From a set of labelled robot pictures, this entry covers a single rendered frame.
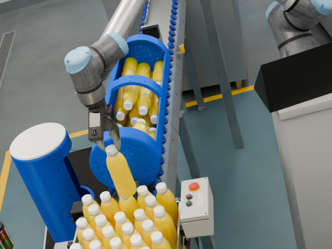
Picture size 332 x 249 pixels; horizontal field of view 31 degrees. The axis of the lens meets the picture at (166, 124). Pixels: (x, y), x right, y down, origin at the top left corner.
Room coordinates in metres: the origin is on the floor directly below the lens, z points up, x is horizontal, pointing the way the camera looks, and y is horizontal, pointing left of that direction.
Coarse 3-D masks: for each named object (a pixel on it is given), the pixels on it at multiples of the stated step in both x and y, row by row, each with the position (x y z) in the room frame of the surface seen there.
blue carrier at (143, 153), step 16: (128, 48) 2.81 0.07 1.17; (144, 48) 2.79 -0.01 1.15; (160, 48) 2.77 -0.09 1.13; (112, 80) 2.45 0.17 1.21; (128, 80) 2.36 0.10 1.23; (144, 80) 2.36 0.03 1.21; (112, 96) 2.55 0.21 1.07; (160, 96) 2.32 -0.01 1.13; (160, 112) 2.20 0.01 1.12; (128, 128) 1.99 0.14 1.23; (160, 128) 2.10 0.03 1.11; (96, 144) 1.98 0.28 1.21; (112, 144) 1.95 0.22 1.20; (128, 144) 1.94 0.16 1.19; (144, 144) 1.93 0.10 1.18; (160, 144) 2.01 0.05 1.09; (96, 160) 1.97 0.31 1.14; (128, 160) 1.95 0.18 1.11; (144, 160) 1.93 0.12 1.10; (160, 160) 1.94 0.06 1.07; (96, 176) 1.98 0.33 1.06; (144, 176) 1.94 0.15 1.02
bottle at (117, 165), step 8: (112, 160) 1.68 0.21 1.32; (120, 160) 1.68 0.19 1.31; (112, 168) 1.67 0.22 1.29; (120, 168) 1.67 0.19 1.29; (128, 168) 1.70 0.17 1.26; (112, 176) 1.68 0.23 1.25; (120, 176) 1.67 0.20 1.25; (128, 176) 1.68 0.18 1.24; (120, 184) 1.67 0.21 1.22; (128, 184) 1.67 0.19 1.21; (120, 192) 1.68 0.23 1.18; (128, 192) 1.67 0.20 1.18
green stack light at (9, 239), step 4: (8, 236) 1.60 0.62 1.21; (8, 240) 1.59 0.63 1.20; (12, 240) 1.61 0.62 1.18; (0, 244) 1.57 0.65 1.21; (4, 244) 1.57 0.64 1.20; (8, 244) 1.58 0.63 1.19; (12, 244) 1.59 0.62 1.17; (0, 248) 1.57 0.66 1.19; (4, 248) 1.57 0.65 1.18; (8, 248) 1.58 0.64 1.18; (12, 248) 1.59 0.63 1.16
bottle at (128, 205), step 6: (120, 198) 1.77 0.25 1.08; (126, 198) 1.76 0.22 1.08; (132, 198) 1.77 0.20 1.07; (120, 204) 1.76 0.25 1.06; (126, 204) 1.75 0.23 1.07; (132, 204) 1.75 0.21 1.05; (126, 210) 1.74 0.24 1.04; (132, 210) 1.74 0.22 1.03; (126, 216) 1.74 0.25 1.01; (132, 216) 1.74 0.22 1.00; (132, 222) 1.74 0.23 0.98
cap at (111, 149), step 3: (108, 147) 1.71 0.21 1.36; (111, 147) 1.71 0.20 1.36; (114, 147) 1.70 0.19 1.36; (105, 150) 1.70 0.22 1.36; (108, 150) 1.69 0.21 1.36; (111, 150) 1.69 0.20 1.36; (114, 150) 1.69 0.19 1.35; (108, 153) 1.69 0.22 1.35; (111, 153) 1.69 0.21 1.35; (114, 153) 1.69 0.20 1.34
